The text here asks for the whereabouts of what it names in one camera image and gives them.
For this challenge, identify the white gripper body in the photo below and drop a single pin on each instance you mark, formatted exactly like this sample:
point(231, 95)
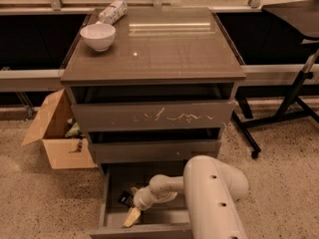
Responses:
point(141, 199)

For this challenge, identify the black rolling stand table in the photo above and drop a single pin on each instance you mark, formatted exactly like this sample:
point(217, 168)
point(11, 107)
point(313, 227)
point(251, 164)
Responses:
point(302, 16)

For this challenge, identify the items inside cardboard box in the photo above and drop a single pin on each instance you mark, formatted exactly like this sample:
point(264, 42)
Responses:
point(74, 131)

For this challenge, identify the brown cardboard box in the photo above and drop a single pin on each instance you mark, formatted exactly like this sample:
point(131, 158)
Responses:
point(50, 126)

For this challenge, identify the grey drawer cabinet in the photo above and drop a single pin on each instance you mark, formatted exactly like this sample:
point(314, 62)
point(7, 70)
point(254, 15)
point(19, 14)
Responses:
point(160, 55)

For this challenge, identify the grey drawer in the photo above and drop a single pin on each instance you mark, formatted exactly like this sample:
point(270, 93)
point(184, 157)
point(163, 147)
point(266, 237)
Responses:
point(163, 221)
point(153, 116)
point(152, 151)

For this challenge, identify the grey bottom drawer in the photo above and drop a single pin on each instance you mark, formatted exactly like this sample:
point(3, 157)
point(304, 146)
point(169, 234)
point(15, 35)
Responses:
point(163, 221)

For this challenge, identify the grey top drawer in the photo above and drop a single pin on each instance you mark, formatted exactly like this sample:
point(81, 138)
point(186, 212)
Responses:
point(153, 116)

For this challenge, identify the white ceramic bowl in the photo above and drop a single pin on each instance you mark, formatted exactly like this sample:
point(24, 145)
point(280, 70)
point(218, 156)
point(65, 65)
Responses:
point(99, 37)

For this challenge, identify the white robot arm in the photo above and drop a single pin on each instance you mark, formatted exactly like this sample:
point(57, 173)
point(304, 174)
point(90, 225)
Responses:
point(210, 188)

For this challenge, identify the black rxbar chocolate bar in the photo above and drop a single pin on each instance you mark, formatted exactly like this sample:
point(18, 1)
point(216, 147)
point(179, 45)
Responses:
point(127, 199)

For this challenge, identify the grey middle drawer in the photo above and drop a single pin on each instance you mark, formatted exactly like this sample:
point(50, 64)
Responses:
point(152, 151)

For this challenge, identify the white blue snack bag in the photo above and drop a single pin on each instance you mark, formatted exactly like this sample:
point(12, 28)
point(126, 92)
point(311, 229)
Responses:
point(113, 12)

